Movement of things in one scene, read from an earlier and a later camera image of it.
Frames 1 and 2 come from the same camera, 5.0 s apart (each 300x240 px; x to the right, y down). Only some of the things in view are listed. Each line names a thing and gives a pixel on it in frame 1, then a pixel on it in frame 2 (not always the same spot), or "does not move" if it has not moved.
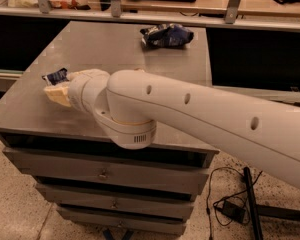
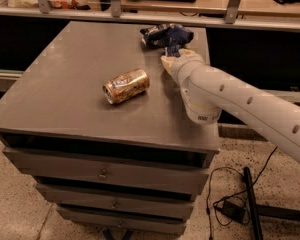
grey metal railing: (42, 6) does not move
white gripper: (75, 91) to (182, 65)
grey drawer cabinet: (94, 184) does not move
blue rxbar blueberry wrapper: (56, 77) to (173, 40)
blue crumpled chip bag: (162, 36) does not move
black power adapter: (233, 211) does not move
